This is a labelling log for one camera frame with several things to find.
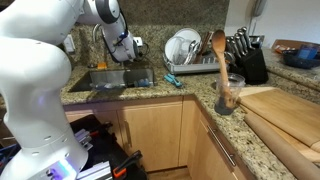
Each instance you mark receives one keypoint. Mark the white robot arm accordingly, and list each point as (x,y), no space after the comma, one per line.
(33,69)

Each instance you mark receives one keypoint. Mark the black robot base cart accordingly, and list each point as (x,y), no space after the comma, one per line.
(100,153)

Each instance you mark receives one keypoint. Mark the dark dish soap bottle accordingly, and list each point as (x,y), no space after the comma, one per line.
(140,83)

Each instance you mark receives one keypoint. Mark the wooden cabinet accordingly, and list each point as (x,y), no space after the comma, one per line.
(170,132)

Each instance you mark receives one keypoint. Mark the white plate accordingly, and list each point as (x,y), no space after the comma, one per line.
(186,33)

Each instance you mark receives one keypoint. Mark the plastic water bottle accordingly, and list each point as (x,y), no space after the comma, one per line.
(106,86)

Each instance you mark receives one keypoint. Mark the grey dish rack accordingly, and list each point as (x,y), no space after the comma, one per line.
(208,63)

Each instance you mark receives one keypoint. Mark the orange sponge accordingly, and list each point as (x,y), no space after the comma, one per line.
(102,65)

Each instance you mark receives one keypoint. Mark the stainless steel sink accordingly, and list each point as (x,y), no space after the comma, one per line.
(123,76)

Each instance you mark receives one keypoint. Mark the clear utensil cup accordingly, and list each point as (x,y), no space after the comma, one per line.
(236,83)

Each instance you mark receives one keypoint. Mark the wooden spoon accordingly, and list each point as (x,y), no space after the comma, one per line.
(218,43)

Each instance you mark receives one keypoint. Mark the black knife block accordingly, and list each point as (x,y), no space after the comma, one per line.
(245,59)

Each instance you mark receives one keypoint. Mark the wooden cutting board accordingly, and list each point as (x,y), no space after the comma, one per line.
(295,119)

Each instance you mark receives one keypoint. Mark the dark blue bowl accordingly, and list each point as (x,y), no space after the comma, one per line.
(306,57)

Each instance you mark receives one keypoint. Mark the wooden rolling pin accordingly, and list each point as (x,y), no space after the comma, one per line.
(295,162)

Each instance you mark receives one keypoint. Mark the teal handled tool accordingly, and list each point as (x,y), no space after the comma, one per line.
(172,79)

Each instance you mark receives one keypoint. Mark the wall power outlet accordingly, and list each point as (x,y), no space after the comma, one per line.
(69,44)

